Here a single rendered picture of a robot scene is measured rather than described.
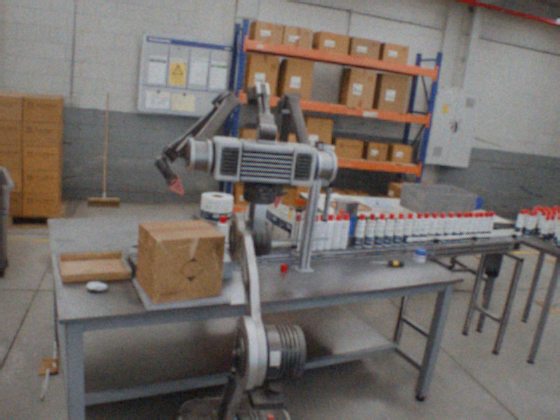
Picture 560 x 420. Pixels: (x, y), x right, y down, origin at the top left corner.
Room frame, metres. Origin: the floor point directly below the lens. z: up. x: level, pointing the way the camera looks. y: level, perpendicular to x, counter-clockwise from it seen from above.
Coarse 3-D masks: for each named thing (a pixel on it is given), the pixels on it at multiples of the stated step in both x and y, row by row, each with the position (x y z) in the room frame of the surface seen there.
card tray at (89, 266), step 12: (84, 252) 2.17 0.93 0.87; (108, 252) 2.22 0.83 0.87; (120, 252) 2.25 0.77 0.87; (60, 264) 1.99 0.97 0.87; (72, 264) 2.09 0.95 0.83; (84, 264) 2.11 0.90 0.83; (96, 264) 2.13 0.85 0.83; (108, 264) 2.15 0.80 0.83; (120, 264) 2.17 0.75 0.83; (72, 276) 1.91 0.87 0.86; (84, 276) 1.93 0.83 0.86; (96, 276) 1.96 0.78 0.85; (108, 276) 1.98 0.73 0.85; (120, 276) 2.01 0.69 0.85
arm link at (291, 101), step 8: (288, 96) 2.36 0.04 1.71; (296, 96) 2.37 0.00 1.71; (288, 104) 2.36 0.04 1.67; (296, 104) 2.34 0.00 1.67; (296, 112) 2.31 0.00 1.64; (296, 120) 2.29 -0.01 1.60; (296, 128) 2.26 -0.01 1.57; (304, 128) 2.27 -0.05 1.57; (296, 136) 2.26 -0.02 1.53; (304, 136) 2.24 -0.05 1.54
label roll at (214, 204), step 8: (208, 192) 3.10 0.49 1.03; (216, 192) 3.13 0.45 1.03; (208, 200) 2.95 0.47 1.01; (216, 200) 2.94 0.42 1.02; (224, 200) 2.96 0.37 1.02; (232, 200) 3.03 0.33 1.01; (208, 208) 2.95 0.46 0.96; (216, 208) 2.94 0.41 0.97; (224, 208) 2.96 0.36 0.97; (200, 216) 3.01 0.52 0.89; (208, 216) 2.95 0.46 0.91; (216, 216) 2.94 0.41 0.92
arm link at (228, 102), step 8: (224, 96) 2.28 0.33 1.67; (232, 96) 2.26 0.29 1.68; (224, 104) 2.22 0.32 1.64; (232, 104) 2.24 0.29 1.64; (216, 112) 2.19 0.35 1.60; (224, 112) 2.19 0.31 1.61; (216, 120) 2.15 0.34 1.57; (208, 128) 2.11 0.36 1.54; (216, 128) 2.13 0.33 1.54; (192, 136) 2.05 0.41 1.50; (200, 136) 2.06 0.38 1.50; (208, 136) 2.09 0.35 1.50; (184, 144) 1.99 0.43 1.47
